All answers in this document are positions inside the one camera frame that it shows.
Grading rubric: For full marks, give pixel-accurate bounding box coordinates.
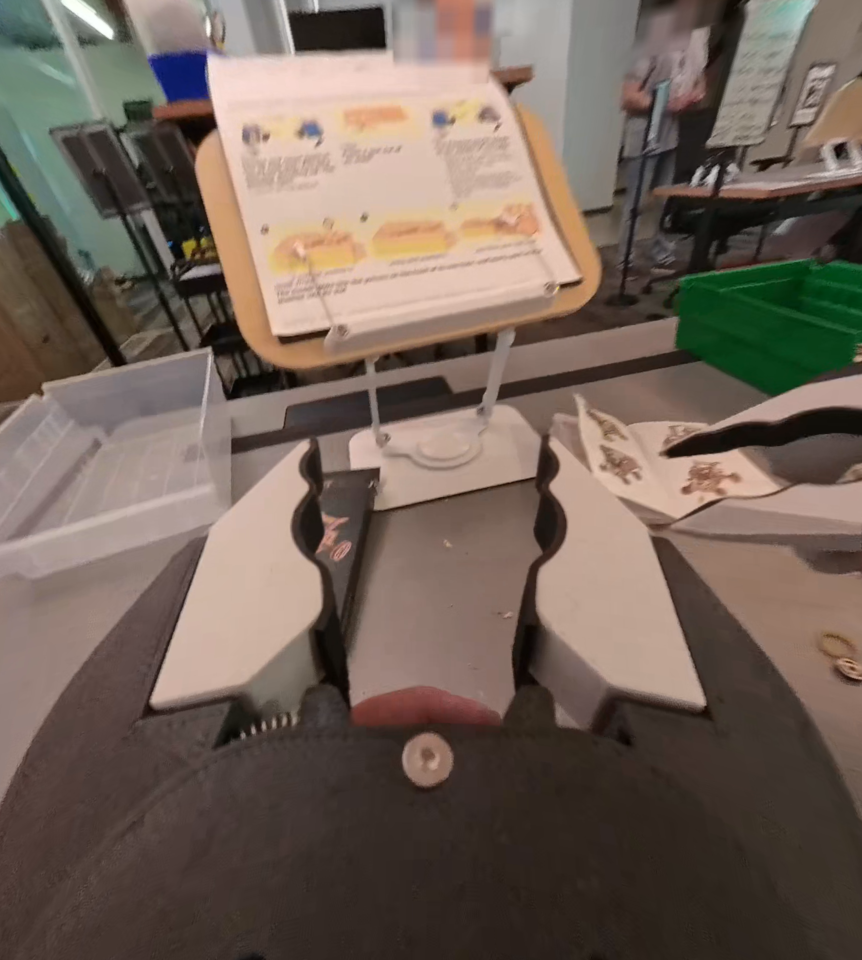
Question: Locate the brown background table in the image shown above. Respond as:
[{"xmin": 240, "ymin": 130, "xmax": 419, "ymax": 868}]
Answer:
[{"xmin": 652, "ymin": 163, "xmax": 862, "ymax": 280}]

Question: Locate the person's left hand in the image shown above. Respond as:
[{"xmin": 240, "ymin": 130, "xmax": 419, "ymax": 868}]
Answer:
[{"xmin": 350, "ymin": 686, "xmax": 505, "ymax": 730}]

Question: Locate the printed instruction sheet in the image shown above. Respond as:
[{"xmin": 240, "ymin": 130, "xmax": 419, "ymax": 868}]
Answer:
[{"xmin": 206, "ymin": 52, "xmax": 586, "ymax": 340}]

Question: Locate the blue container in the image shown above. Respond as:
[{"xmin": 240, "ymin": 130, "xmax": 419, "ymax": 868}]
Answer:
[{"xmin": 147, "ymin": 51, "xmax": 215, "ymax": 104}]

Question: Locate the black rolling cart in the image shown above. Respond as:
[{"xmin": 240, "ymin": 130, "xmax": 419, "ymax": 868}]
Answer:
[{"xmin": 167, "ymin": 238, "xmax": 299, "ymax": 395}]

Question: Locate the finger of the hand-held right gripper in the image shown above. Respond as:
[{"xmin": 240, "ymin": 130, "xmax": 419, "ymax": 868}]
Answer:
[
  {"xmin": 650, "ymin": 468, "xmax": 862, "ymax": 588},
  {"xmin": 659, "ymin": 363, "xmax": 862, "ymax": 485}
]

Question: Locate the clear plastic bin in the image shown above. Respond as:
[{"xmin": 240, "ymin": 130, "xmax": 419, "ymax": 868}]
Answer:
[{"xmin": 0, "ymin": 348, "xmax": 233, "ymax": 582}]

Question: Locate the black model kit box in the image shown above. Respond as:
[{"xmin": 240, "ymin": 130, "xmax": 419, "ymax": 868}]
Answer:
[{"xmin": 317, "ymin": 468, "xmax": 381, "ymax": 631}]

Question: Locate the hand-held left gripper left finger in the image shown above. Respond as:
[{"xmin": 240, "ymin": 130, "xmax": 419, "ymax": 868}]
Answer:
[{"xmin": 147, "ymin": 438, "xmax": 351, "ymax": 714}]

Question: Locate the wooden book stand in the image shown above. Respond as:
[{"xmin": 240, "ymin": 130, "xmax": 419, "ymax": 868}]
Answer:
[{"xmin": 194, "ymin": 101, "xmax": 603, "ymax": 513}]

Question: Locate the dark table cable cover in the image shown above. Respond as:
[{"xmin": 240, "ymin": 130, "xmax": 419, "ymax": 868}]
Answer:
[{"xmin": 284, "ymin": 375, "xmax": 453, "ymax": 432}]

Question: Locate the white poster board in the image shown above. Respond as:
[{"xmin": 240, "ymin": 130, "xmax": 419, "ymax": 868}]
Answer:
[{"xmin": 704, "ymin": 0, "xmax": 816, "ymax": 149}]

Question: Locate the black sign stand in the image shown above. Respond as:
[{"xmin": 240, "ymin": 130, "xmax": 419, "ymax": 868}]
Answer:
[{"xmin": 50, "ymin": 120, "xmax": 192, "ymax": 354}]

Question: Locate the white instruction booklet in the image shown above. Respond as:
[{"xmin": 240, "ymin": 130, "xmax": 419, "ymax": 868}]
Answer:
[{"xmin": 551, "ymin": 393, "xmax": 786, "ymax": 526}]

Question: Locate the brown wooden crate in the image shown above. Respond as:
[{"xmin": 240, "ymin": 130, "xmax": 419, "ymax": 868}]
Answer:
[{"xmin": 0, "ymin": 221, "xmax": 106, "ymax": 412}]

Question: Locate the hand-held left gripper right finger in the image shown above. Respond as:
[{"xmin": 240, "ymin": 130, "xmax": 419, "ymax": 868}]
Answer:
[{"xmin": 513, "ymin": 435, "xmax": 708, "ymax": 729}]

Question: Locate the green plastic bin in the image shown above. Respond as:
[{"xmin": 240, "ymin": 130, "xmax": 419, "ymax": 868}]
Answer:
[{"xmin": 674, "ymin": 258, "xmax": 862, "ymax": 396}]

